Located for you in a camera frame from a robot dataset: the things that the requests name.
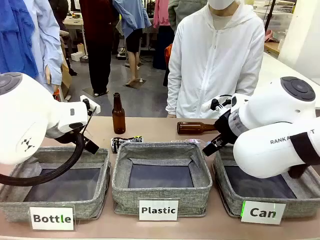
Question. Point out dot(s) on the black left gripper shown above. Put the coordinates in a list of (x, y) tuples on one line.
[(90, 146)]

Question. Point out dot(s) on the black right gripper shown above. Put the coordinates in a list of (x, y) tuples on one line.
[(226, 125)]

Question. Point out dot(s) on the brown glass beer bottle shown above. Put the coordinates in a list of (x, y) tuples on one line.
[(118, 117), (195, 127)]

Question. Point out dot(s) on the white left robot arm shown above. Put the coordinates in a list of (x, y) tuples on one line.
[(30, 117)]

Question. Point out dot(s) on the person right forearm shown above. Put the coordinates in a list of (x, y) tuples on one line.
[(173, 95)]

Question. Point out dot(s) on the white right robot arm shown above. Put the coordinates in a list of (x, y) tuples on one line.
[(275, 117)]

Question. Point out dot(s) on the person left forearm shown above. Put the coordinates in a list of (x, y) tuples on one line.
[(247, 80)]

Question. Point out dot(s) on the crushed black can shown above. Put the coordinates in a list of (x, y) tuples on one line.
[(125, 143)]

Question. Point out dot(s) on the grey fabric basket bottle label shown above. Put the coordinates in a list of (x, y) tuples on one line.
[(95, 200)]

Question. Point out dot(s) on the grey fabric basket plastic label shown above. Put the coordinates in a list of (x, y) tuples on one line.
[(162, 192)]

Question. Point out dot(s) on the white Can sign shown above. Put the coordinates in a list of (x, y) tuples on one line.
[(263, 213)]

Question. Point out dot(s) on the grey fabric basket can label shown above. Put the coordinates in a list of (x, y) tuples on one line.
[(300, 202)]

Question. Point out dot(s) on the person right hand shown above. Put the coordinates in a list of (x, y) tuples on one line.
[(171, 116)]

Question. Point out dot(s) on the crushed plastic bottle pink label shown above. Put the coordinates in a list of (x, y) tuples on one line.
[(186, 141)]

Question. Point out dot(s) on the brown cardboard piece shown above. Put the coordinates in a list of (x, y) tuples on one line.
[(65, 80)]

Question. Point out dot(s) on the white Bottle sign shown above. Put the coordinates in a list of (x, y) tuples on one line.
[(52, 218)]

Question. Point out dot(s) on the person in white hooded jacket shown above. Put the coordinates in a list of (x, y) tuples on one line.
[(212, 62)]

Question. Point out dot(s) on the white Plastic sign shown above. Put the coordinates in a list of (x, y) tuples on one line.
[(158, 210)]

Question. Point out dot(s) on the white side table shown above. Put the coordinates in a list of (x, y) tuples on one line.
[(287, 67)]

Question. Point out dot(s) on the person in dark red clothes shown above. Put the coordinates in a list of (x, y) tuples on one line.
[(98, 37)]

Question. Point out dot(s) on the dark navy trousers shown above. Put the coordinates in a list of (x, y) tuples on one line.
[(161, 47)]

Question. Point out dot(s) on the mannequin in light blue shirt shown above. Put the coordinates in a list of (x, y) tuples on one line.
[(48, 37)]

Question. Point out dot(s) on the beige background work table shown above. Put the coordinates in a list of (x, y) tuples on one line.
[(73, 23)]

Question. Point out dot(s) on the mannequin blue shirt black skirt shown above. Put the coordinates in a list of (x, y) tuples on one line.
[(132, 25)]

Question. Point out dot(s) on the dark blue hanging garment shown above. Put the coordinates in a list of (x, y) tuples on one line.
[(15, 35)]

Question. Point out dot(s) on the grey green jacket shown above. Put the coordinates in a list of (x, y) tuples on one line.
[(182, 10)]

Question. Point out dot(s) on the clear plastic storage box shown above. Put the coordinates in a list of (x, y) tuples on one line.
[(280, 20)]

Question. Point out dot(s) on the white face mask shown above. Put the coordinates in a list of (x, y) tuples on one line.
[(220, 3)]

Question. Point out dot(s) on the pink hanging garment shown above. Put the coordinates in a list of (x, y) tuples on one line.
[(161, 12)]

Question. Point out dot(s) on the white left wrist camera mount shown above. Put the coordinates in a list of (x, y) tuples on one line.
[(93, 107)]

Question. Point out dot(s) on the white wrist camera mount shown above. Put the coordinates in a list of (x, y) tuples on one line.
[(93, 107), (220, 103)]

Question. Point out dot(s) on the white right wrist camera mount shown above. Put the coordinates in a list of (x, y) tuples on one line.
[(220, 103)]

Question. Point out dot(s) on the dark mannequin base plate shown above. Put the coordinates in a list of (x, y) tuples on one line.
[(135, 84)]

